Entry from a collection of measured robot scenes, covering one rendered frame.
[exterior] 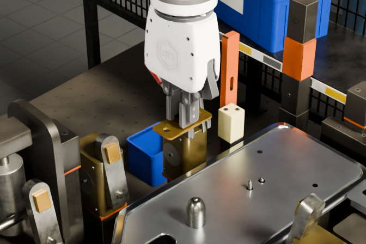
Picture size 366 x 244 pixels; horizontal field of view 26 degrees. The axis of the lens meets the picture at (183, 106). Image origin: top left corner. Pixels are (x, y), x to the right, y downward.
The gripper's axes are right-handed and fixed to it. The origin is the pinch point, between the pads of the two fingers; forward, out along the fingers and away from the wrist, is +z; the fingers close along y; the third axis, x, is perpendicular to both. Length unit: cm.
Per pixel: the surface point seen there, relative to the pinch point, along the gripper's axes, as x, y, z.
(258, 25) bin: 54, -32, 19
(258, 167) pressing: 24.3, -5.5, 26.7
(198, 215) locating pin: 5.5, -1.8, 24.0
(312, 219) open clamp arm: 12.3, 15.0, 18.1
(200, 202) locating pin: 6.4, -2.3, 22.1
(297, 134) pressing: 37.1, -7.1, 26.7
